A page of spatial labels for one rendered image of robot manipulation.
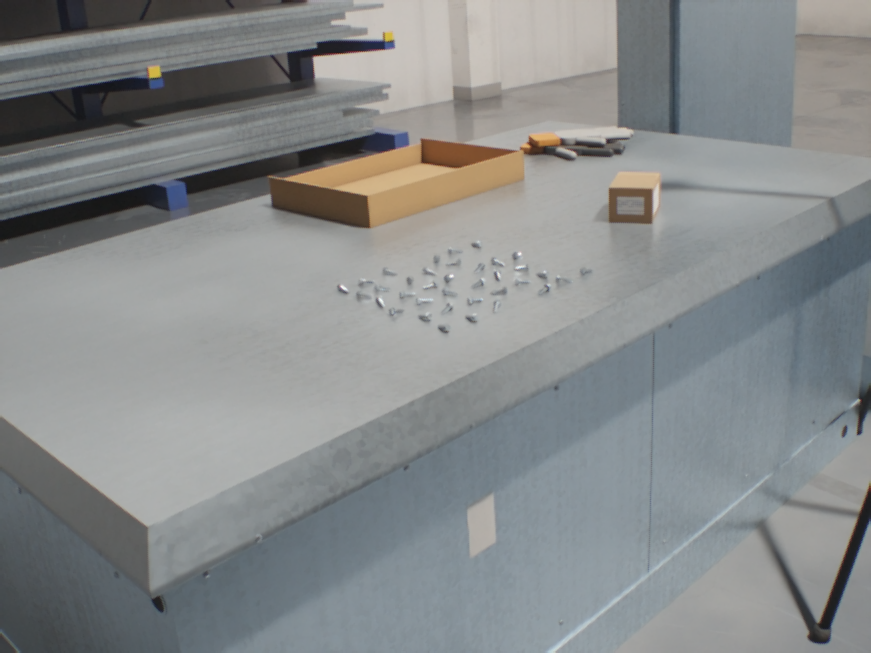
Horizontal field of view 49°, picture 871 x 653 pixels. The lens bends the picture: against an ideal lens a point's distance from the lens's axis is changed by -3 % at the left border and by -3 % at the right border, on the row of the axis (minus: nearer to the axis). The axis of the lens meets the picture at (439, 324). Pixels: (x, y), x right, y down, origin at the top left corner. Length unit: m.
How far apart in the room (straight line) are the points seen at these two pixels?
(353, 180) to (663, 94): 0.99
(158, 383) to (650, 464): 0.80
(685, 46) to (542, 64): 5.43
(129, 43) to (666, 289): 3.85
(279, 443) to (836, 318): 1.40
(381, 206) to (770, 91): 1.67
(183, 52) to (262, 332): 3.80
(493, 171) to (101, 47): 3.20
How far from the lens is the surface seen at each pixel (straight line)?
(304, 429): 1.06
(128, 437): 1.11
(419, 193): 1.83
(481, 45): 7.41
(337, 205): 1.82
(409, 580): 1.26
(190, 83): 6.28
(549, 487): 1.42
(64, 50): 4.79
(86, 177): 4.84
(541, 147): 2.28
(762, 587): 1.91
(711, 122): 2.91
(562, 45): 8.33
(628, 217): 1.71
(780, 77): 3.20
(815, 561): 2.00
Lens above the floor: 1.12
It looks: 21 degrees down
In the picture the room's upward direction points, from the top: 4 degrees counter-clockwise
